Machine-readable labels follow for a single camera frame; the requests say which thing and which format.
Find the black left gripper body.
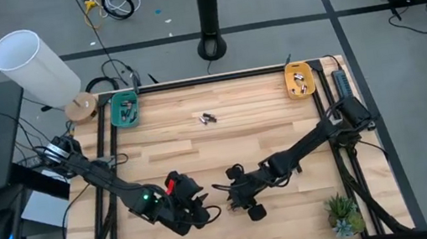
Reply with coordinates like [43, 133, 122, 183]
[153, 166, 213, 239]

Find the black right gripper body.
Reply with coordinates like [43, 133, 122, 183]
[227, 176, 270, 226]

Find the red tab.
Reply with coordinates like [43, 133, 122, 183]
[164, 178, 178, 197]

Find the small succulent plant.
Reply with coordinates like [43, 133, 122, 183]
[321, 190, 368, 239]

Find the green plastic bin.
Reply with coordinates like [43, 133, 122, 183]
[107, 90, 143, 131]

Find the yellow plastic bin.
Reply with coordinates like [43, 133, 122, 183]
[282, 59, 319, 102]

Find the white flat box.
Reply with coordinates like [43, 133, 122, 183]
[17, 185, 76, 234]

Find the white table lamp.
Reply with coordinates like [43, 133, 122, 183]
[0, 19, 102, 137]

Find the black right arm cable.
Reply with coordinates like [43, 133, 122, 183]
[211, 179, 233, 195]

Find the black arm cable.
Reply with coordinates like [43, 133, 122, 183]
[190, 203, 225, 228]
[211, 179, 233, 195]

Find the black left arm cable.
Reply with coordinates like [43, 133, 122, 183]
[190, 203, 225, 228]

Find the black aluminium table frame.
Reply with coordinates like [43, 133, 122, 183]
[36, 47, 427, 239]

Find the black cable coil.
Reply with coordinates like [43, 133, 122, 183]
[83, 73, 121, 96]
[100, 0, 137, 23]

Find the thin black floor cable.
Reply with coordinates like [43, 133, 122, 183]
[70, 0, 127, 93]

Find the black stand post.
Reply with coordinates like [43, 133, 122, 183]
[190, 0, 230, 64]

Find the yellow cable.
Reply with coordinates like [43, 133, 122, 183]
[81, 0, 106, 33]

